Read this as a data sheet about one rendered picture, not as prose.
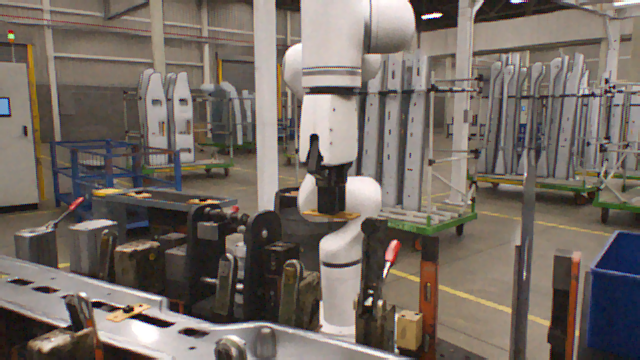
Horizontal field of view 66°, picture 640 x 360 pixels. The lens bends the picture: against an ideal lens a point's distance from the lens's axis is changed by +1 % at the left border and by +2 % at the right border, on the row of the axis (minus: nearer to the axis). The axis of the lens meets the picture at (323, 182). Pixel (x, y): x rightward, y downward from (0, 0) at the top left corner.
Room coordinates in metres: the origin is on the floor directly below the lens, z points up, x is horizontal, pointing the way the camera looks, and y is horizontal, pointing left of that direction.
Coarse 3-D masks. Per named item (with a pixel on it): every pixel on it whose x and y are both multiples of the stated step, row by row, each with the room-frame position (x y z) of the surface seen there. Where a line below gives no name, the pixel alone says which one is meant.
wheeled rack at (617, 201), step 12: (624, 84) 6.26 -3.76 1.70; (636, 84) 6.52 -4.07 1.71; (600, 144) 5.95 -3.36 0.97; (612, 144) 6.17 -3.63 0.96; (624, 144) 6.47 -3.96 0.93; (600, 156) 5.94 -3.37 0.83; (636, 156) 6.71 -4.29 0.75; (624, 168) 6.56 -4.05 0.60; (624, 180) 6.55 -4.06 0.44; (624, 192) 6.54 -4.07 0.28; (636, 192) 6.54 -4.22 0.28; (600, 204) 5.90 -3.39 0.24; (612, 204) 5.80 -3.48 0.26; (624, 204) 5.72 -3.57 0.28; (636, 204) 5.70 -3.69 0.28; (600, 216) 5.93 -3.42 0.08
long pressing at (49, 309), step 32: (0, 256) 1.30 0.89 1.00; (0, 288) 1.07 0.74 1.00; (32, 288) 1.07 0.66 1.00; (64, 288) 1.07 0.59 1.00; (96, 288) 1.07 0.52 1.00; (128, 288) 1.06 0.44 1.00; (64, 320) 0.90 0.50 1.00; (96, 320) 0.90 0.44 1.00; (128, 320) 0.90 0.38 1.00; (192, 320) 0.89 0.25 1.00; (128, 352) 0.79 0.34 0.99; (160, 352) 0.77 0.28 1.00; (192, 352) 0.77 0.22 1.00; (256, 352) 0.77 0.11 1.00; (288, 352) 0.77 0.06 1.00; (320, 352) 0.77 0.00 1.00; (352, 352) 0.77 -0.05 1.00; (384, 352) 0.76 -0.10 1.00
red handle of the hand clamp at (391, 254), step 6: (396, 240) 0.93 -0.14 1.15; (390, 246) 0.92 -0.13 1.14; (396, 246) 0.91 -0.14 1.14; (390, 252) 0.90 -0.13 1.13; (396, 252) 0.91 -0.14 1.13; (390, 258) 0.89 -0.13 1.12; (384, 264) 0.89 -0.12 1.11; (390, 264) 0.89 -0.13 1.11; (384, 270) 0.87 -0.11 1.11; (384, 276) 0.86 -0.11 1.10; (384, 282) 0.86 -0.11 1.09; (372, 294) 0.83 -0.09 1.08; (366, 300) 0.82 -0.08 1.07; (372, 300) 0.82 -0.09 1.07; (366, 306) 0.82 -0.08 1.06; (372, 306) 0.82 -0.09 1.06
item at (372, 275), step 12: (372, 216) 0.85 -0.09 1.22; (372, 228) 0.81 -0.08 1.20; (384, 228) 0.83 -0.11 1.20; (372, 240) 0.84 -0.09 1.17; (384, 240) 0.83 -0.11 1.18; (372, 252) 0.84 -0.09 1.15; (384, 252) 0.83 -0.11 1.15; (372, 264) 0.83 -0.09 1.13; (372, 276) 0.83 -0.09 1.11; (360, 288) 0.83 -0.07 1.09; (372, 288) 0.83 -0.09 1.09; (360, 300) 0.82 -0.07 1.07; (360, 312) 0.82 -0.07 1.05
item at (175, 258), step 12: (168, 252) 1.09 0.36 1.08; (180, 252) 1.09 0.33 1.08; (168, 264) 1.09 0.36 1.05; (180, 264) 1.07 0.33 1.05; (168, 276) 1.09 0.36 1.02; (180, 276) 1.08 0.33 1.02; (168, 288) 1.09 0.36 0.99; (180, 288) 1.08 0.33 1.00; (180, 300) 1.08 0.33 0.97; (180, 312) 1.09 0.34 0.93; (192, 312) 1.09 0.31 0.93
